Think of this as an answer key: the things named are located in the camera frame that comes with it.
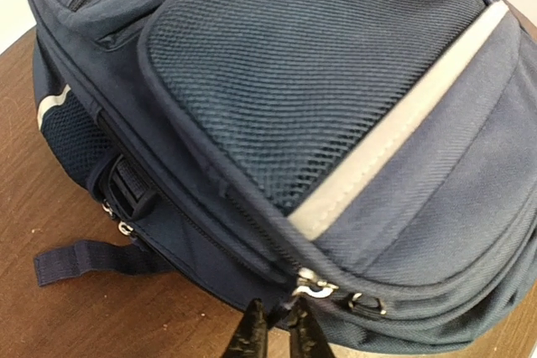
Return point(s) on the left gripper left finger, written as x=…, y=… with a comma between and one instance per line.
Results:
x=250, y=338

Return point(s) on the navy blue student backpack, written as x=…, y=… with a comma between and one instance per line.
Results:
x=374, y=157

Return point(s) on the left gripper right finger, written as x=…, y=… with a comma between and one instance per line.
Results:
x=306, y=337

